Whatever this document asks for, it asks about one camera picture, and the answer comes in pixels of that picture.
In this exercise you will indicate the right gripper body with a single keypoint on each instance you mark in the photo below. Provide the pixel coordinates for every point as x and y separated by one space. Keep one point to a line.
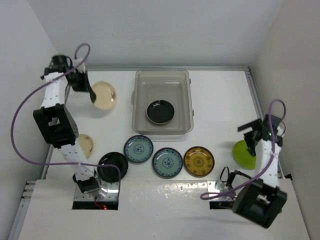
250 142

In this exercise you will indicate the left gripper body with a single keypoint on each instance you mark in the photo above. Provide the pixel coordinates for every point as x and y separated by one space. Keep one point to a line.
78 81

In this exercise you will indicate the cream plate green patch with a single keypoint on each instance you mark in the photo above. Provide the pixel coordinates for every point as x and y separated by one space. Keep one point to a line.
105 96

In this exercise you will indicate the black plate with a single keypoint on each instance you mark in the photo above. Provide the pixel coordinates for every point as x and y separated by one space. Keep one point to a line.
116 169
160 112

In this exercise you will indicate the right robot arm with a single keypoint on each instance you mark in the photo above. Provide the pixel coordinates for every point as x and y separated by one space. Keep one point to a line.
261 200

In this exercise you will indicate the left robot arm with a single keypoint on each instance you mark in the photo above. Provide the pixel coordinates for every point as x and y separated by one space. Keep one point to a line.
57 125

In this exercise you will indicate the clear plastic bin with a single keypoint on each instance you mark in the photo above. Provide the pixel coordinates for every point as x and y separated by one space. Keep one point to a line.
171 85

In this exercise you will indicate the lime green plate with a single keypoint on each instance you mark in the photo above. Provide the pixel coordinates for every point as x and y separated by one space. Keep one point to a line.
242 156

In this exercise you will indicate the cream plate near left edge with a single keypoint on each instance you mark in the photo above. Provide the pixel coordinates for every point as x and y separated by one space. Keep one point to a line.
87 146

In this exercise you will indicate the yellow patterned plate near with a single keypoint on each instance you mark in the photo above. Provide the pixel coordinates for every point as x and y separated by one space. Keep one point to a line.
198 161

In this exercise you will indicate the teal patterned plate left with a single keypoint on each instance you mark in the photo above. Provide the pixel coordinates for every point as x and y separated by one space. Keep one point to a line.
138 149

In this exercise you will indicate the teal patterned plate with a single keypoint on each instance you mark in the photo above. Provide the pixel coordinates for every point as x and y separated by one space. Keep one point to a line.
167 163
138 149

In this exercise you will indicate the teal patterned plate right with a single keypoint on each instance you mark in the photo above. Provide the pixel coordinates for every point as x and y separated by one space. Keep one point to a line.
167 163

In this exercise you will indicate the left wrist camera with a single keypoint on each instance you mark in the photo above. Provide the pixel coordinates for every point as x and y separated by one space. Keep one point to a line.
79 65

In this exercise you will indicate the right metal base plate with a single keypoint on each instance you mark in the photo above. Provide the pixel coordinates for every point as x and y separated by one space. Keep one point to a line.
218 187

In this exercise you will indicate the metal base plate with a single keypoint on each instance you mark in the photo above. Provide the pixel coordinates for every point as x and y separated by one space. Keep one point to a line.
108 192
218 187

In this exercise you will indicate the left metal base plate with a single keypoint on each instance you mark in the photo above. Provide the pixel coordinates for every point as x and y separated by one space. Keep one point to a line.
108 192

